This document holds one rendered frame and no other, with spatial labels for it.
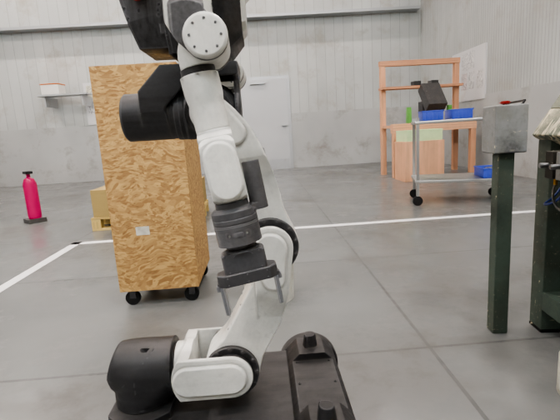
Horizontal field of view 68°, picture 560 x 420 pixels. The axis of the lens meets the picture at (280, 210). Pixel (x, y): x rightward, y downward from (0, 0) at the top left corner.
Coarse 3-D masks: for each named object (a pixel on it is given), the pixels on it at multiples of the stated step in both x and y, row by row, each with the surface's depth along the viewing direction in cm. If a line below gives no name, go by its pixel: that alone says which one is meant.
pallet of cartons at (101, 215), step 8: (96, 192) 422; (104, 192) 423; (96, 200) 424; (104, 200) 424; (96, 208) 425; (104, 208) 426; (208, 208) 506; (96, 216) 427; (104, 216) 427; (96, 224) 427
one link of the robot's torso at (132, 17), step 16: (128, 0) 87; (144, 0) 88; (160, 0) 88; (224, 0) 87; (240, 0) 91; (128, 16) 88; (144, 16) 88; (160, 16) 88; (224, 16) 88; (240, 16) 91; (144, 32) 90; (160, 32) 89; (240, 32) 92; (144, 48) 91; (160, 48) 92; (176, 48) 91; (240, 48) 103
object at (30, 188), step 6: (24, 180) 487; (30, 180) 488; (24, 186) 487; (30, 186) 487; (36, 186) 493; (24, 192) 489; (30, 192) 488; (36, 192) 493; (30, 198) 489; (36, 198) 493; (30, 204) 490; (36, 204) 493; (30, 210) 492; (36, 210) 494; (30, 216) 493; (36, 216) 494; (42, 216) 508; (24, 222) 499; (30, 222) 488; (36, 222) 493
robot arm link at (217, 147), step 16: (224, 128) 77; (208, 144) 74; (224, 144) 74; (208, 160) 74; (224, 160) 75; (208, 176) 75; (224, 176) 75; (240, 176) 75; (224, 192) 75; (240, 192) 76
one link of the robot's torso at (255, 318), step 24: (264, 240) 98; (288, 240) 99; (288, 264) 100; (264, 288) 101; (288, 288) 102; (240, 312) 106; (264, 312) 106; (216, 336) 116; (240, 336) 107; (264, 336) 108
